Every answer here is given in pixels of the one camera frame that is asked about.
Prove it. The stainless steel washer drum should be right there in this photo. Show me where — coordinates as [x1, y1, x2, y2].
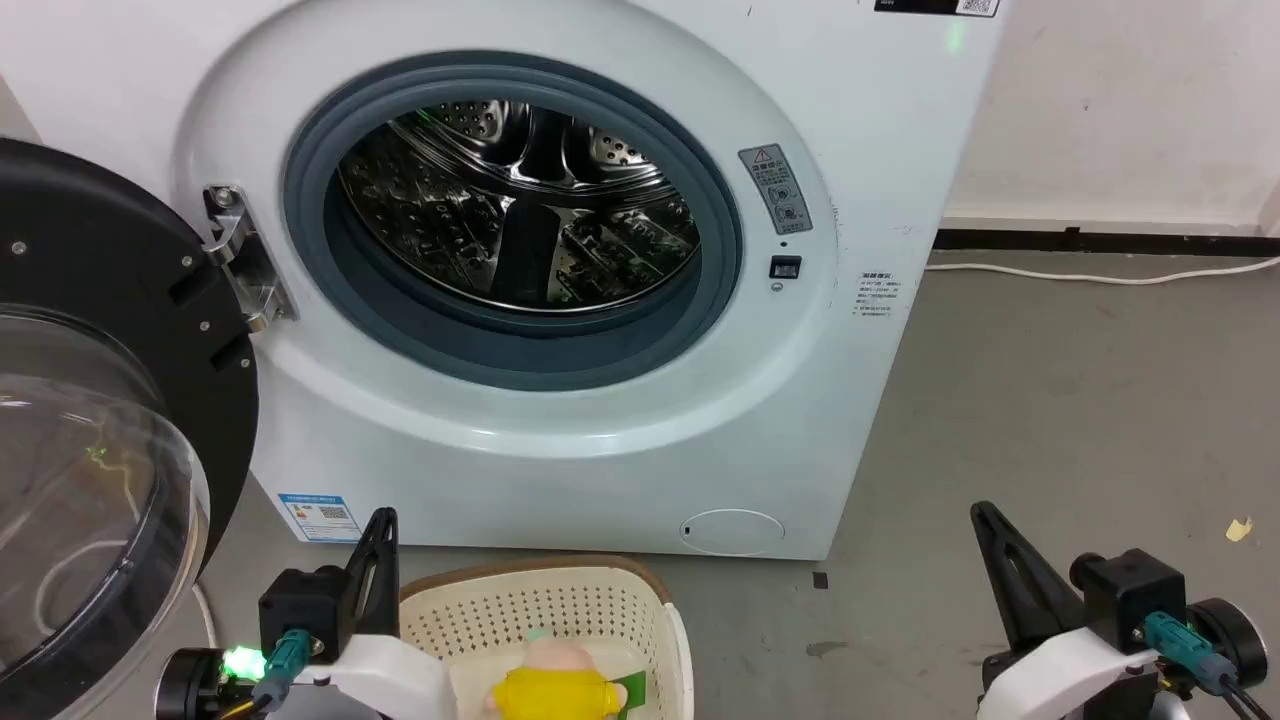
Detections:
[338, 98, 702, 312]

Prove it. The grey rubber door gasket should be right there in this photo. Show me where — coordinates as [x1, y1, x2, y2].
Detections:
[282, 50, 744, 392]

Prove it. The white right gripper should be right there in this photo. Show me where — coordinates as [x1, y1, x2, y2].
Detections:
[969, 501, 1161, 720]

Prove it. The green plastic piece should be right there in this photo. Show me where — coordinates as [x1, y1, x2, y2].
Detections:
[608, 672, 649, 720]

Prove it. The black baseboard strip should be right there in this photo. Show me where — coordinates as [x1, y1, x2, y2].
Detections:
[933, 227, 1280, 255]

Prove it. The white cable on floor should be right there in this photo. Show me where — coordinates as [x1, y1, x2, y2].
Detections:
[925, 256, 1280, 288]

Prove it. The teal plug gripper cable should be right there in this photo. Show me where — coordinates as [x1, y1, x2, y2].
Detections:
[215, 628, 313, 720]
[1138, 611, 1276, 720]

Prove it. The cream perforated laundry basket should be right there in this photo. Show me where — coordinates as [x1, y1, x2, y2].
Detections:
[398, 557, 695, 720]

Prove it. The metal door hinge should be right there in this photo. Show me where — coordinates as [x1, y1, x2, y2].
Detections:
[203, 184, 298, 334]

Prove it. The blue energy label sticker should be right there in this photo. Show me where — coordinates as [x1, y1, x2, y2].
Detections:
[278, 492, 363, 544]

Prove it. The black round washer door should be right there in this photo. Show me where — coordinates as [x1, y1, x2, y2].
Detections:
[0, 137, 261, 720]

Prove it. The white front-load washing machine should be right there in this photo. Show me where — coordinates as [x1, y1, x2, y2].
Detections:
[0, 0, 1011, 563]

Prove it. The teal plug right gripper cable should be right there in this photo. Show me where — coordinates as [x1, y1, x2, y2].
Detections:
[1138, 611, 1276, 720]

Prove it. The yellow and pink doll toy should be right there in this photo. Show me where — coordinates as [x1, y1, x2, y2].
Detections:
[486, 638, 623, 720]

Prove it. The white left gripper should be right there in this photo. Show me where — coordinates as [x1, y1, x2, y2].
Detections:
[295, 507, 457, 720]

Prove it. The grey warning sticker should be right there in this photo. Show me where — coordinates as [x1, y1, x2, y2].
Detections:
[738, 144, 814, 237]

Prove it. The teal plug left gripper cable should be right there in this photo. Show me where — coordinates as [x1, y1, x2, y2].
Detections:
[215, 628, 313, 720]

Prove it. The oval drain filter cover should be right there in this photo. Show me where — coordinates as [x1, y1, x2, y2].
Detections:
[681, 508, 787, 556]

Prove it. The black QR code label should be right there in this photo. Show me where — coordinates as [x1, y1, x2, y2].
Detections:
[873, 0, 1001, 18]

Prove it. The small printed text label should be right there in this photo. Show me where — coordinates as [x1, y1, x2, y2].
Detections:
[853, 270, 904, 319]

